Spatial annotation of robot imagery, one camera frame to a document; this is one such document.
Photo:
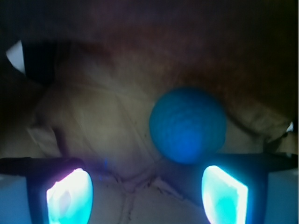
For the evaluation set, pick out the white plastic bin lid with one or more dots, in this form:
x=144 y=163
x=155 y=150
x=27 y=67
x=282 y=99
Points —
x=16 y=57

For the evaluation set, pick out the blue ball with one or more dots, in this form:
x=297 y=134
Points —
x=186 y=124

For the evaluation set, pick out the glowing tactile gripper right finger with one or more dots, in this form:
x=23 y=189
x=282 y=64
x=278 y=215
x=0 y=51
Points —
x=251 y=189

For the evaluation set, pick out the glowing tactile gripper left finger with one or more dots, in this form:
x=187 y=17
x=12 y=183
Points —
x=45 y=191

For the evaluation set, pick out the brown paper bag tray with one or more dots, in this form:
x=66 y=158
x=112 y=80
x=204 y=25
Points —
x=116 y=58

